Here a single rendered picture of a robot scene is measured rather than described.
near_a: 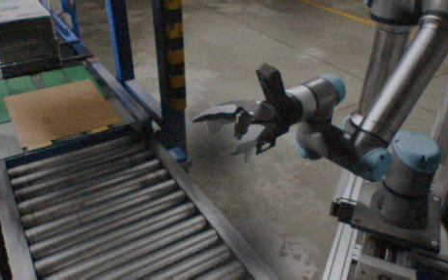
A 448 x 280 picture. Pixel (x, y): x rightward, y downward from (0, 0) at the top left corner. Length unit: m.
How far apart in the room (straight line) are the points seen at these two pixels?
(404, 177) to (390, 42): 0.34
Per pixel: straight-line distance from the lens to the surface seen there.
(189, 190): 1.29
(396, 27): 1.06
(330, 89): 0.92
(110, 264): 1.13
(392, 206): 1.22
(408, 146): 1.15
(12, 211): 1.36
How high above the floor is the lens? 1.63
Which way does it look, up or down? 33 degrees down
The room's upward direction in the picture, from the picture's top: straight up
